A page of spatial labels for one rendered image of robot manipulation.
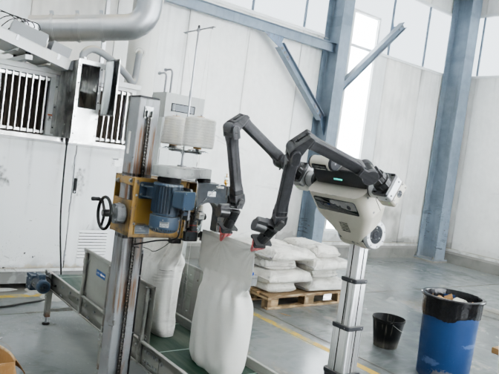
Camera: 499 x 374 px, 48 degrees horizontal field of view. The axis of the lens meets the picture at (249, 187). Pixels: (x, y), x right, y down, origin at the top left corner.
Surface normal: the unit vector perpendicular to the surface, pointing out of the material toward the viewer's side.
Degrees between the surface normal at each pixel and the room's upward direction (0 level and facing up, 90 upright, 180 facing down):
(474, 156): 90
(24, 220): 90
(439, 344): 93
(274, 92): 90
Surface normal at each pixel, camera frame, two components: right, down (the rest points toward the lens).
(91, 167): 0.60, 0.12
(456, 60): -0.79, -0.07
